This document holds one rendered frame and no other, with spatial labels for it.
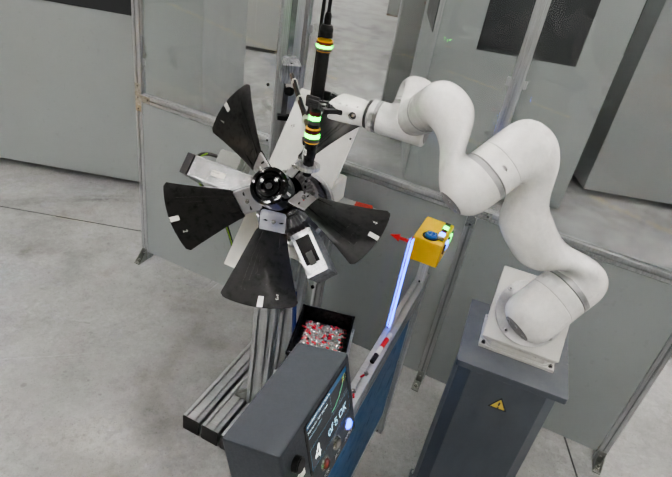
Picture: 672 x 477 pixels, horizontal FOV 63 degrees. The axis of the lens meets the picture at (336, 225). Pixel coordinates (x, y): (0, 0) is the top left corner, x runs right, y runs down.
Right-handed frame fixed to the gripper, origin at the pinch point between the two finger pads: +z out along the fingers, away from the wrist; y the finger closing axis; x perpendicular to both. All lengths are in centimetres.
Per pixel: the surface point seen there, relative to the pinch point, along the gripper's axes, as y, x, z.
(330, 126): 13.5, -12.2, 0.5
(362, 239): -4.4, -34.7, -21.8
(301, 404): -72, -25, -37
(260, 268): -17, -49, 3
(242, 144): 6.9, -24.4, 26.7
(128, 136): 129, -112, 190
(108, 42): 126, -51, 199
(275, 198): -7.1, -30.2, 5.8
